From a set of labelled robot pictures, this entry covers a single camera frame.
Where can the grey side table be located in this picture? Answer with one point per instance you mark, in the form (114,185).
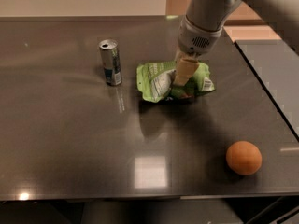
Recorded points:
(277,68)

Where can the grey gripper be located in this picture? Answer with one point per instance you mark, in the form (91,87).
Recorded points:
(196,41)

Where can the silver redbull can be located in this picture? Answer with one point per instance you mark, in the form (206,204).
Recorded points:
(111,61)

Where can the orange fruit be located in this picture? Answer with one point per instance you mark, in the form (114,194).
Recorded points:
(244,158)

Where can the green rice chip bag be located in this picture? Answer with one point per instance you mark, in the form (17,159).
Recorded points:
(155,82)

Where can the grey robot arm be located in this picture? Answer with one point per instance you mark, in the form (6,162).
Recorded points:
(201,26)

